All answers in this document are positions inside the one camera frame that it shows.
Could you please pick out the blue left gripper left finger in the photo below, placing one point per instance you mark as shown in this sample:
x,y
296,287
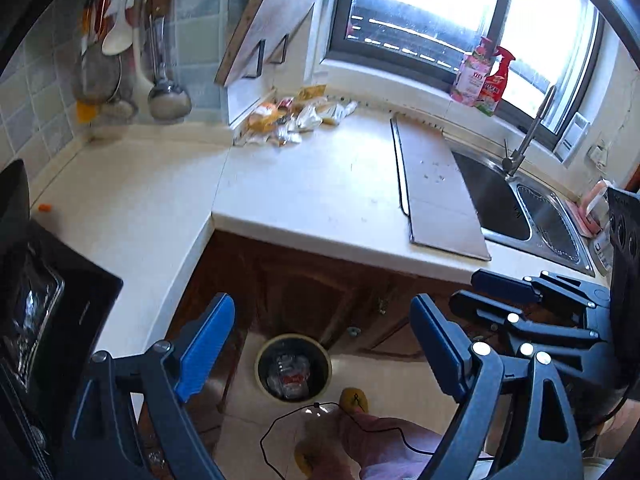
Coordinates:
x,y
199,344

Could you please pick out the chrome sink faucet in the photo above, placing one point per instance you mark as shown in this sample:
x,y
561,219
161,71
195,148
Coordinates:
x,y
513,161

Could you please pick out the white atomy box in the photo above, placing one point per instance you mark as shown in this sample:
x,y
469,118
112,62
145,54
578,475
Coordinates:
x,y
345,110

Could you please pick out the brown cardboard sheet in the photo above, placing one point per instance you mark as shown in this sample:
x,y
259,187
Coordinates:
x,y
441,212

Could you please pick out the pink detergent refill pouch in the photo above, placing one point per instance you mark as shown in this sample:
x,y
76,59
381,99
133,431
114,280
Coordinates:
x,y
473,72

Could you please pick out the white paper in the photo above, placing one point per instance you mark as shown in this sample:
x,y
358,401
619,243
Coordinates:
x,y
307,120

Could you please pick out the steel sink drain basket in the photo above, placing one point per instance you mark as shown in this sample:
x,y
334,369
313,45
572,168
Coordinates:
x,y
549,224

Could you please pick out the orange yellow snack bag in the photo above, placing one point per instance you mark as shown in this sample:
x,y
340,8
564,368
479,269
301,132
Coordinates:
x,y
266,117

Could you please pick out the round trash bin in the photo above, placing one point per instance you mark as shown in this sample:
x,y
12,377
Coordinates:
x,y
312,358

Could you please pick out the red spray bottle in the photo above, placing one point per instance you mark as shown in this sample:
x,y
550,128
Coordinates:
x,y
495,84

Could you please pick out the wooden cutting board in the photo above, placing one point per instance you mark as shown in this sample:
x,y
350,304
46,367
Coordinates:
x,y
262,35

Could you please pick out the clear plastic bottle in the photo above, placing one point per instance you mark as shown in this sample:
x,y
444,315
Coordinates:
x,y
281,365

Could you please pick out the steel mesh strainer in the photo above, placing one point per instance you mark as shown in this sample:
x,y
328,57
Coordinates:
x,y
96,75

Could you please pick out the loofah sponge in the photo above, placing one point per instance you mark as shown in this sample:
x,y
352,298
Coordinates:
x,y
330,114

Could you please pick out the white slotted spatula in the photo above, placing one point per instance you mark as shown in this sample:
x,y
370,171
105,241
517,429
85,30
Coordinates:
x,y
141,83

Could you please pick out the stainless steel sink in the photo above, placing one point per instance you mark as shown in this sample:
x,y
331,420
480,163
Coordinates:
x,y
502,213

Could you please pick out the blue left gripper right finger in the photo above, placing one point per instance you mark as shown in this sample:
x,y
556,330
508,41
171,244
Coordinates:
x,y
445,346

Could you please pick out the steel ladle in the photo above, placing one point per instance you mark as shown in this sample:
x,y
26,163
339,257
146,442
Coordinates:
x,y
168,101

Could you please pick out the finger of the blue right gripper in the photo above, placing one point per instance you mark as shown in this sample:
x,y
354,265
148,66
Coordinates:
x,y
477,309
502,287

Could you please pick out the yellow embroidered slipper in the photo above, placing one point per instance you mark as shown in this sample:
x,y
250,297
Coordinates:
x,y
353,401

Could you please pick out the pink candy wrapper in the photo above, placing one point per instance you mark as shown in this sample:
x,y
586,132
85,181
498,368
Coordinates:
x,y
286,103

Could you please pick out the strawberry milk carton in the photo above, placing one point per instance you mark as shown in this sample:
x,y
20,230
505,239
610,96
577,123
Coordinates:
x,y
294,379

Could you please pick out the white scalloped plate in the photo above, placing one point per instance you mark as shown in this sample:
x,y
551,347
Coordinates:
x,y
278,137

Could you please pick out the black induction cooktop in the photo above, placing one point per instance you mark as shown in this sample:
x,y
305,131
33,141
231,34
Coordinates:
x,y
54,303

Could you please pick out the white rice spoon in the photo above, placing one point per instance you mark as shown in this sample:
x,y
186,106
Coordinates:
x,y
119,38

